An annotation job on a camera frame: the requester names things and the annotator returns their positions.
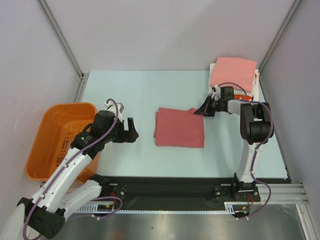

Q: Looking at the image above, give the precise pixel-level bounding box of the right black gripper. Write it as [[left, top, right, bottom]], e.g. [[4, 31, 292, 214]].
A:
[[195, 95, 223, 117]]

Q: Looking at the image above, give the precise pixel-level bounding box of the red t shirt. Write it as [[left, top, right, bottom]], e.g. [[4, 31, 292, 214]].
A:
[[153, 107, 205, 149]]

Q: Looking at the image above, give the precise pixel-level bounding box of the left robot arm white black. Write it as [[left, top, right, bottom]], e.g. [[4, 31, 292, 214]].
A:
[[18, 105, 139, 240]]

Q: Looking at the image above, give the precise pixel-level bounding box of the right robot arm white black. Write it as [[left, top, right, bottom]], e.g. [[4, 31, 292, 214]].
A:
[[194, 82, 274, 203]]

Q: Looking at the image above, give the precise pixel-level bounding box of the folded orange white t shirt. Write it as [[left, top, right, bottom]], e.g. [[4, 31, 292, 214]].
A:
[[234, 94, 254, 101]]

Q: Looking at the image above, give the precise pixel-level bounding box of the folded pink t shirt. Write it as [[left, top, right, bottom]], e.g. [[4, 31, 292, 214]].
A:
[[212, 56, 258, 88]]

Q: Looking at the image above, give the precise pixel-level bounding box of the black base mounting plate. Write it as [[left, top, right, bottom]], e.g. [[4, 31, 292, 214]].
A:
[[99, 176, 261, 212]]

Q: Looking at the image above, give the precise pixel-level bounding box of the orange plastic laundry basket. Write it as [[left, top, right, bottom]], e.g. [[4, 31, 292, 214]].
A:
[[25, 102, 97, 181]]

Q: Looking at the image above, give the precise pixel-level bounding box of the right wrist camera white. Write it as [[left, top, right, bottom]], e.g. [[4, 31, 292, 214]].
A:
[[211, 84, 221, 100]]

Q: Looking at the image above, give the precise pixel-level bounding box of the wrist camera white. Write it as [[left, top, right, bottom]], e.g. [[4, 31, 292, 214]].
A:
[[104, 100, 124, 122], [211, 84, 221, 100]]

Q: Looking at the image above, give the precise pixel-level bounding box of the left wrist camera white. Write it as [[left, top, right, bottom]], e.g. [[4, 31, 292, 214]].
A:
[[104, 100, 124, 122]]

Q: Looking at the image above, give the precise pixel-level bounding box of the left aluminium frame post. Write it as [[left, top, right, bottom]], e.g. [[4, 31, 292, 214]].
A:
[[36, 0, 85, 79]]

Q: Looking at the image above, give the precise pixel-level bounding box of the aluminium frame post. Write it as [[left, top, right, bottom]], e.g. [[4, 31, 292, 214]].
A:
[[258, 0, 304, 73], [36, 0, 85, 79]]

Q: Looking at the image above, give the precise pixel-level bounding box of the white slotted cable duct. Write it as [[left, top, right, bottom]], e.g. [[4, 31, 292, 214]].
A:
[[75, 202, 249, 215]]

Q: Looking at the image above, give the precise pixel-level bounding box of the right aluminium frame post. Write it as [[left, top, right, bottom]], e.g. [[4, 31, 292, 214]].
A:
[[258, 0, 304, 73]]

